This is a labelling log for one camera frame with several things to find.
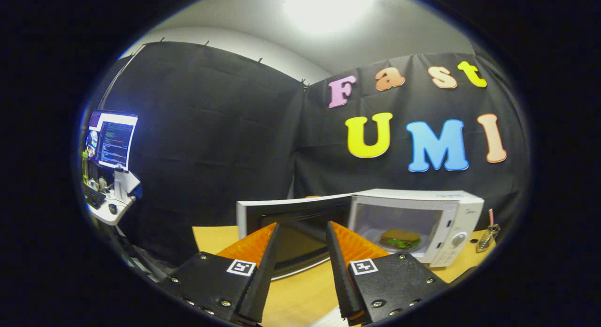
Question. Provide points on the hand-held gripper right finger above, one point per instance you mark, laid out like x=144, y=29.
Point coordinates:
x=340, y=275

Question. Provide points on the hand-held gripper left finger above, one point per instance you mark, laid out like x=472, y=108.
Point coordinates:
x=263, y=275

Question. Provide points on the brown bread lettuce sandwich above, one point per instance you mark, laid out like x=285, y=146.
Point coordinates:
x=399, y=235

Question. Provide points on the white microwave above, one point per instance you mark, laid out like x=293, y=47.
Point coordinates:
x=462, y=209

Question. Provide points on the black backdrop cloth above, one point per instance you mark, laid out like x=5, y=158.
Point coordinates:
x=211, y=144

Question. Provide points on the pink striped straw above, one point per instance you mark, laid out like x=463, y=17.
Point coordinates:
x=491, y=218

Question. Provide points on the black keyboard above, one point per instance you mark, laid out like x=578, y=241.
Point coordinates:
x=95, y=199

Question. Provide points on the ceiling light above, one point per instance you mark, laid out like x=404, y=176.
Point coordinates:
x=328, y=8

